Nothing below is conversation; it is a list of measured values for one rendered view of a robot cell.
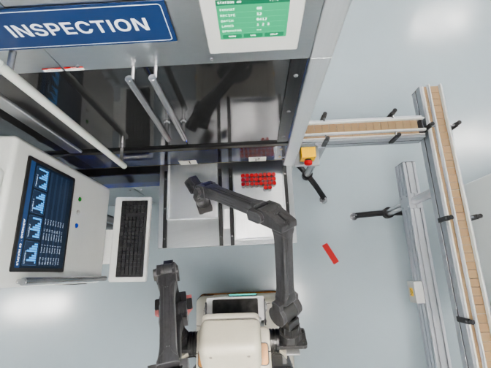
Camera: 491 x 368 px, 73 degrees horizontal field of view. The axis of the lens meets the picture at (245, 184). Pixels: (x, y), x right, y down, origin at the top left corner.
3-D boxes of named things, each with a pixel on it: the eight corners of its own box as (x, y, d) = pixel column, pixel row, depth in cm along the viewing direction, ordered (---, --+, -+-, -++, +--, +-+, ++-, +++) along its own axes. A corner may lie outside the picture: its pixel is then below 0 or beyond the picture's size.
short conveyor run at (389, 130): (291, 152, 182) (294, 141, 167) (289, 125, 186) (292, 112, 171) (418, 146, 180) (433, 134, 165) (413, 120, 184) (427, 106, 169)
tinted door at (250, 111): (188, 144, 145) (145, 62, 88) (288, 139, 144) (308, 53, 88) (188, 145, 145) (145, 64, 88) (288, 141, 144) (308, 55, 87)
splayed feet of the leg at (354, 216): (348, 211, 257) (354, 208, 243) (414, 209, 256) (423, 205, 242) (350, 222, 255) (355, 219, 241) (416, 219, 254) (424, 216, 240)
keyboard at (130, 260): (123, 201, 182) (120, 200, 179) (147, 200, 181) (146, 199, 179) (115, 277, 171) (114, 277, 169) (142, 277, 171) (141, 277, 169)
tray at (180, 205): (169, 158, 179) (167, 155, 176) (217, 155, 179) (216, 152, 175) (168, 220, 171) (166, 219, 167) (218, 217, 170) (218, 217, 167)
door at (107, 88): (82, 150, 146) (-28, 71, 89) (188, 144, 145) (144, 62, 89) (82, 150, 146) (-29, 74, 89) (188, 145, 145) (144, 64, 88)
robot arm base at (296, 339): (275, 350, 123) (307, 348, 123) (275, 333, 120) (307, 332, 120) (273, 331, 131) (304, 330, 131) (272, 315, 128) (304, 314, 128)
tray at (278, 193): (233, 175, 176) (232, 174, 172) (283, 173, 175) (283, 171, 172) (235, 240, 167) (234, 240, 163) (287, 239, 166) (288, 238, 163)
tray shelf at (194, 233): (161, 159, 181) (160, 158, 179) (289, 152, 180) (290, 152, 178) (158, 248, 169) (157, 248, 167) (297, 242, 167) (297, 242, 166)
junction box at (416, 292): (406, 280, 200) (413, 281, 191) (414, 280, 199) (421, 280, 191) (409, 301, 196) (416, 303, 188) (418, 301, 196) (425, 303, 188)
